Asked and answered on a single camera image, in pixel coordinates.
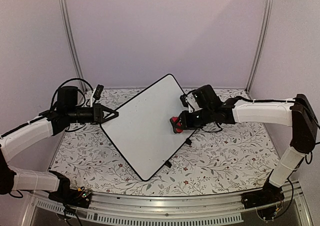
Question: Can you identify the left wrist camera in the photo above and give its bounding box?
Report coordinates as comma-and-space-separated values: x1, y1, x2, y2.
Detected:
89, 84, 104, 107

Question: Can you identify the black whiteboard stand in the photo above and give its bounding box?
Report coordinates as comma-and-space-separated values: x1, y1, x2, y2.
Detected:
164, 137, 193, 168

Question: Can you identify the floral patterned table mat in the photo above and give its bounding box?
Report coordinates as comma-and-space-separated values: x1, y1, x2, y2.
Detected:
48, 87, 290, 197

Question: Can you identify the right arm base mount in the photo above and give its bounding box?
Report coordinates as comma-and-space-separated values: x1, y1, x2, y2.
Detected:
241, 185, 285, 209

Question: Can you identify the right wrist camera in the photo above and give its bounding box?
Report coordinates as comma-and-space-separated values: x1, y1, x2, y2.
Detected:
179, 94, 195, 113

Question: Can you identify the right aluminium frame post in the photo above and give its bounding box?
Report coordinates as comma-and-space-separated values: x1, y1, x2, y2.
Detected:
245, 0, 273, 94

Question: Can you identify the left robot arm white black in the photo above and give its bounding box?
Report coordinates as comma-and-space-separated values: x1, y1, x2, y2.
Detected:
0, 78, 119, 203

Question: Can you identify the left aluminium frame post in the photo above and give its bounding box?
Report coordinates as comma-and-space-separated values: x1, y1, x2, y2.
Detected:
58, 0, 85, 80

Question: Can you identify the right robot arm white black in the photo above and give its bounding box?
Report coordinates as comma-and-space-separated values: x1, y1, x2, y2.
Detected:
170, 84, 320, 204

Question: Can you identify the white whiteboard with black frame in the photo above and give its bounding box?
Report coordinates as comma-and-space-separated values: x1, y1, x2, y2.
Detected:
100, 73, 195, 182

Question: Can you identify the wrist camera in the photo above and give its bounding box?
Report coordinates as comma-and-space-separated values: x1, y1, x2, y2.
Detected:
89, 84, 104, 107
179, 94, 195, 113

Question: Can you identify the front aluminium rail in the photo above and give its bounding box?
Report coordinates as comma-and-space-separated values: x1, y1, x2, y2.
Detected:
21, 180, 315, 226

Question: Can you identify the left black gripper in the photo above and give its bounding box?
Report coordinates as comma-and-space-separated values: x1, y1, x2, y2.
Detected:
67, 103, 119, 126

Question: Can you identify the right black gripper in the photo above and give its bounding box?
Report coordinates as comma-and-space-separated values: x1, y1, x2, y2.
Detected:
173, 107, 214, 131

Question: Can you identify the red whiteboard eraser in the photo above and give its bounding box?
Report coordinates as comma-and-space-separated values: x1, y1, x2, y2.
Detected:
169, 116, 183, 134

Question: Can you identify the aluminium frame post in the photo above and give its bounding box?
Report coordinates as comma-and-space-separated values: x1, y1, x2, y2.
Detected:
58, 0, 85, 80
245, 0, 273, 94

